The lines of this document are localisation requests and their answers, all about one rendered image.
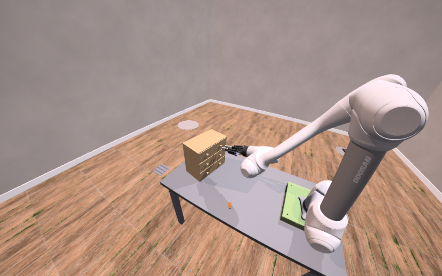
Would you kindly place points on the small wooden chest of drawers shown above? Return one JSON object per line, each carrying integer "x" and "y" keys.
{"x": 196, "y": 145}

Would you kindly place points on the brown wooden drawer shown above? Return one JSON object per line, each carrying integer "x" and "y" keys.
{"x": 218, "y": 155}
{"x": 206, "y": 163}
{"x": 205, "y": 154}
{"x": 206, "y": 172}
{"x": 218, "y": 146}
{"x": 218, "y": 163}

